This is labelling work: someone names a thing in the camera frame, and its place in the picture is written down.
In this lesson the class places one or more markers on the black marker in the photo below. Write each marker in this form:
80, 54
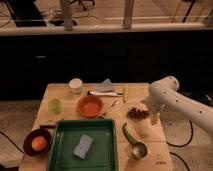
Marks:
47, 126

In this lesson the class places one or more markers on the green plastic tray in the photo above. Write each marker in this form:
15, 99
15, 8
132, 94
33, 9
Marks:
102, 156

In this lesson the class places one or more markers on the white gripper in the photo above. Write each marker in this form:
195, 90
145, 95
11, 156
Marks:
154, 115

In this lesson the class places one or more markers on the yellow corn cob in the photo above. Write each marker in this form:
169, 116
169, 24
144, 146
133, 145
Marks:
125, 93

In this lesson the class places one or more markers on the grey-blue cloth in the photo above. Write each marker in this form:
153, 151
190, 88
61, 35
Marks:
105, 86

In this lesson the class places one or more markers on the white cup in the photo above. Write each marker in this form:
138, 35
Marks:
76, 85

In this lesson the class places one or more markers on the red-orange bowl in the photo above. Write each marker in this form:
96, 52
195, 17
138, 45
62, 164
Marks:
90, 106

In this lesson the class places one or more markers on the orange fruit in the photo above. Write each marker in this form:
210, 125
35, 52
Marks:
39, 143

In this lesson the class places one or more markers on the green plastic cup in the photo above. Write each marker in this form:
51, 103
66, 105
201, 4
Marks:
54, 105

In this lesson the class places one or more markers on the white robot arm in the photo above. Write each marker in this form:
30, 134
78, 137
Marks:
165, 92

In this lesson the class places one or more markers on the dark brown bowl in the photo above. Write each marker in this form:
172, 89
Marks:
29, 138

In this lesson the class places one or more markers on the blue sponge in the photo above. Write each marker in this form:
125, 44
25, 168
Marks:
83, 146

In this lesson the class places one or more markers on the small wooden-handled utensil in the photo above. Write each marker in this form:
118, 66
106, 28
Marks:
109, 108

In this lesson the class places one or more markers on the green-handled metal scoop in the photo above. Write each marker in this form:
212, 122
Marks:
139, 149

